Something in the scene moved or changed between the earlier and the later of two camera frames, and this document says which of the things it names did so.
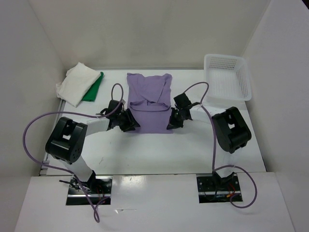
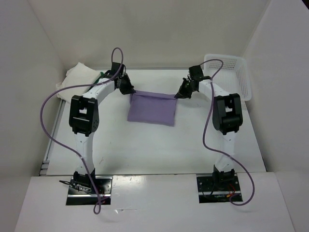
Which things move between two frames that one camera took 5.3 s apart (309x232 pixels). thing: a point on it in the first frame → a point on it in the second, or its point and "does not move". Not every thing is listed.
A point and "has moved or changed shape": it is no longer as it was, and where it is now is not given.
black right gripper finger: x=175 y=119 → x=185 y=82
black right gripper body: x=182 y=119 → x=189 y=86
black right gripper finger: x=172 y=126 → x=186 y=94
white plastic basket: x=228 y=77 does not move
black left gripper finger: x=126 y=126 → x=127 y=89
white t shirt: x=79 y=80 does not move
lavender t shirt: x=148 y=101 has moved or changed shape
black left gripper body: x=123 y=117 → x=124 y=80
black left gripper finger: x=133 y=120 → x=128 y=78
